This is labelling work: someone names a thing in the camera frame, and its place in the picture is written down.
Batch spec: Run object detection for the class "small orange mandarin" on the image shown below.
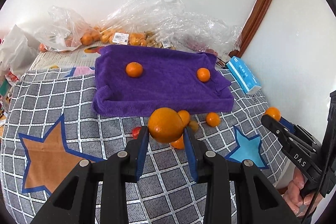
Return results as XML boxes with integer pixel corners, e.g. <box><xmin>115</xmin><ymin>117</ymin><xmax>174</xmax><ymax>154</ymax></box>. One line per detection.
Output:
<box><xmin>264</xmin><ymin>107</ymin><xmax>281</xmax><ymax>122</ymax></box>

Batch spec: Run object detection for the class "orange tangerine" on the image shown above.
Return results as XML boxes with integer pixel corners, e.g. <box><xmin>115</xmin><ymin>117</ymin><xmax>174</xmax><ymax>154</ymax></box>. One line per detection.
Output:
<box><xmin>206</xmin><ymin>112</ymin><xmax>221</xmax><ymax>127</ymax></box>

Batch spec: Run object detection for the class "small red fruit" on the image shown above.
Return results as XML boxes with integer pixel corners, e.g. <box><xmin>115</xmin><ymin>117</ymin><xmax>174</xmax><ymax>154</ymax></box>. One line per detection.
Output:
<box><xmin>131</xmin><ymin>126</ymin><xmax>141</xmax><ymax>139</ymax></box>

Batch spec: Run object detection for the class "small orange kumquat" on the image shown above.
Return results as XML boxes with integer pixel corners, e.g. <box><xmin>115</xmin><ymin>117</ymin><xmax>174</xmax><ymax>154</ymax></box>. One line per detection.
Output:
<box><xmin>170</xmin><ymin>135</ymin><xmax>185</xmax><ymax>149</ymax></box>

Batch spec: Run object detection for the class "yellow green small fruit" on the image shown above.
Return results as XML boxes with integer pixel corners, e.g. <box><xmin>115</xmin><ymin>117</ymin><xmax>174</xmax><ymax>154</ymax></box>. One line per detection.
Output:
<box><xmin>188</xmin><ymin>121</ymin><xmax>199</xmax><ymax>133</ymax></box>

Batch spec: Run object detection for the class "oval orange fruit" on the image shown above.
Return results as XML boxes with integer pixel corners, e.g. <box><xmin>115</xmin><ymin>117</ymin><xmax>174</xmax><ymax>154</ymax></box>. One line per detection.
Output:
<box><xmin>178</xmin><ymin>110</ymin><xmax>190</xmax><ymax>127</ymax></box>

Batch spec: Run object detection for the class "large round orange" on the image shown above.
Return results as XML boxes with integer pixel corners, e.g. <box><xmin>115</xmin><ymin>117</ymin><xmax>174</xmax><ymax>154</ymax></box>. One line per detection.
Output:
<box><xmin>147</xmin><ymin>107</ymin><xmax>185</xmax><ymax>144</ymax></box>

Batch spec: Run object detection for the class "large orange mandarin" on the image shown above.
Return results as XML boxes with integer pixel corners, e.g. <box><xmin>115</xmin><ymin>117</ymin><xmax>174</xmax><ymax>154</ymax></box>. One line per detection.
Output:
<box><xmin>125</xmin><ymin>62</ymin><xmax>143</xmax><ymax>78</ymax></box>

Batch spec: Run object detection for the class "person's right hand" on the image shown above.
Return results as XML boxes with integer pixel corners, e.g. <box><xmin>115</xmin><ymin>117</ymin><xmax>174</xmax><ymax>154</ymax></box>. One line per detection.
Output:
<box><xmin>282</xmin><ymin>167</ymin><xmax>314</xmax><ymax>217</ymax></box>

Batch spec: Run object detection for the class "blue tissue pack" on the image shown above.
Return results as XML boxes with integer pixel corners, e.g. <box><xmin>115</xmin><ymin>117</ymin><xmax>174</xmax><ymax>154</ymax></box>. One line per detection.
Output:
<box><xmin>226</xmin><ymin>56</ymin><xmax>261</xmax><ymax>95</ymax></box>

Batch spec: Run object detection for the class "grey checkered tablecloth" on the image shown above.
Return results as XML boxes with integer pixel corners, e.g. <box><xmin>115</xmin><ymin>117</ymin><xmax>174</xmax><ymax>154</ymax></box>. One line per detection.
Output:
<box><xmin>1</xmin><ymin>69</ymin><xmax>287</xmax><ymax>223</ymax></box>

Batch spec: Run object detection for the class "purple towel covered tray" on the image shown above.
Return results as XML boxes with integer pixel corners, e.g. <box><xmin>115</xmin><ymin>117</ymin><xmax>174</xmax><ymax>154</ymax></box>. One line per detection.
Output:
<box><xmin>92</xmin><ymin>45</ymin><xmax>234</xmax><ymax>117</ymax></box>

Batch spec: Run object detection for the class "clear bag of red fruit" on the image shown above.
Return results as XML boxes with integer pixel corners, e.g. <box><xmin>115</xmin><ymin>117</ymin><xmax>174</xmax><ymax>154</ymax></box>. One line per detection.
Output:
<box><xmin>166</xmin><ymin>12</ymin><xmax>242</xmax><ymax>57</ymax></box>

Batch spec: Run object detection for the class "white plastic bag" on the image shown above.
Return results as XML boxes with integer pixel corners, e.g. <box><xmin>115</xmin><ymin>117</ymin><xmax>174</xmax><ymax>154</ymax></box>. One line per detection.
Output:
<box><xmin>1</xmin><ymin>25</ymin><xmax>38</xmax><ymax>78</ymax></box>

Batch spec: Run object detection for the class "clear bag of mandarins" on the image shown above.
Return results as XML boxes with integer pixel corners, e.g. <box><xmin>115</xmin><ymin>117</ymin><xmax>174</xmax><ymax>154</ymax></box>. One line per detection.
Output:
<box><xmin>33</xmin><ymin>6</ymin><xmax>100</xmax><ymax>52</ymax></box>

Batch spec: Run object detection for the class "clear bag of oranges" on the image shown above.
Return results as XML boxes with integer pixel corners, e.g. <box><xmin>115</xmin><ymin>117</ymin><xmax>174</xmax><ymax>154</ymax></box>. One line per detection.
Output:
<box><xmin>98</xmin><ymin>0</ymin><xmax>185</xmax><ymax>46</ymax></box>

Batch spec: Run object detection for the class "black cable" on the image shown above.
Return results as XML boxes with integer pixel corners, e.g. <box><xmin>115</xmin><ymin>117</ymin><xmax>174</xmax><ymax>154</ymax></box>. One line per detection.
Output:
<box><xmin>301</xmin><ymin>97</ymin><xmax>336</xmax><ymax>224</ymax></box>

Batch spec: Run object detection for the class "brown wooden door frame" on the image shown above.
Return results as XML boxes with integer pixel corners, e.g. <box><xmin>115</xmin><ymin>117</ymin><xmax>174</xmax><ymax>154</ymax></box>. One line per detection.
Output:
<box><xmin>229</xmin><ymin>0</ymin><xmax>272</xmax><ymax>57</ymax></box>

